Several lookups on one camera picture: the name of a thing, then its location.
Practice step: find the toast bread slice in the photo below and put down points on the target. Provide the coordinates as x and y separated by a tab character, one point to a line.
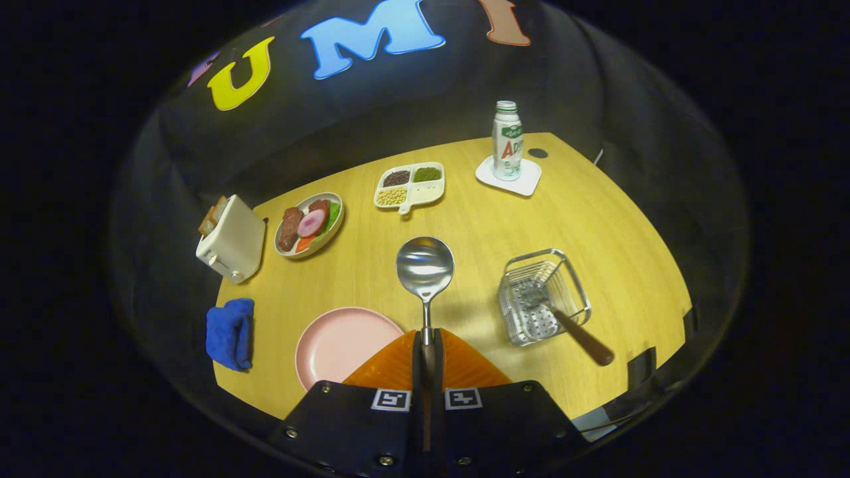
219	207
206	224

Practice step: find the black backdrop cloth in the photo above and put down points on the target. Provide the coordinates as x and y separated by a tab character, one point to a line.
597	99

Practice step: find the blue folded cloth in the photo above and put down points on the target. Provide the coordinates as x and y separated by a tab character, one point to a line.
229	332

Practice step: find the green lettuce leaf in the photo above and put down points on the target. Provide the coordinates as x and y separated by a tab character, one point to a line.
334	215

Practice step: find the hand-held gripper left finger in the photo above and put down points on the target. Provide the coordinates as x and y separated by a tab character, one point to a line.
352	425

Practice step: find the pink ham slice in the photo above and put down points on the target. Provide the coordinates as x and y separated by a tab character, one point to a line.
311	223

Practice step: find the metal spoon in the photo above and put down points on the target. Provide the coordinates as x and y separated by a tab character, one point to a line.
425	265

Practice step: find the pile of green beans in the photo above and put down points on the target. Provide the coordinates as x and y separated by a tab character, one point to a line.
427	174

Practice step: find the cream white toaster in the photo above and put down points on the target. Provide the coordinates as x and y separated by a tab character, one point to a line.
236	245

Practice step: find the white square coaster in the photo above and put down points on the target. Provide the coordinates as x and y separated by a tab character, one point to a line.
528	182

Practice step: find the pile of yellow beans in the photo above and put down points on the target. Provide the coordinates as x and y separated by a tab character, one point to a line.
392	196

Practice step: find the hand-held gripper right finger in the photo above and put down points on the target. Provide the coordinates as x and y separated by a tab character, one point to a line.
498	425

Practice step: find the pile of dark beans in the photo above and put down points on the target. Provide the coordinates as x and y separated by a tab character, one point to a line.
396	178

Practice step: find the white drink bottle green label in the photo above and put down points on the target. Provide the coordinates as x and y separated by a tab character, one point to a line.
507	143

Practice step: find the brown sausage piece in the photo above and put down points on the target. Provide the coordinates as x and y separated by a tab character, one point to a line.
319	205

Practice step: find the pink round plate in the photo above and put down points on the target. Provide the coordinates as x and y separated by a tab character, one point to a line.
339	345

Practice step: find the cream divided dish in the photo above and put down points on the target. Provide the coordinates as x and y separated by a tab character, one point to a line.
426	192

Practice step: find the orange carrot slice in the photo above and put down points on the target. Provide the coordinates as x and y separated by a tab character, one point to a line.
304	244

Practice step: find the oval cream food plate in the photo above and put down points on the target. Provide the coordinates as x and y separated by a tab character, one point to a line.
329	239

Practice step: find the black table edge clamp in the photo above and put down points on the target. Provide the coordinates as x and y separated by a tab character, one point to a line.
642	367
690	323

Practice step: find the black round table grommet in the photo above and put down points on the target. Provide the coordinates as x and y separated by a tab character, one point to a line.
538	153

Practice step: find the dark red meat piece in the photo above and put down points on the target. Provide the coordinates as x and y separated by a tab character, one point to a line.
289	230

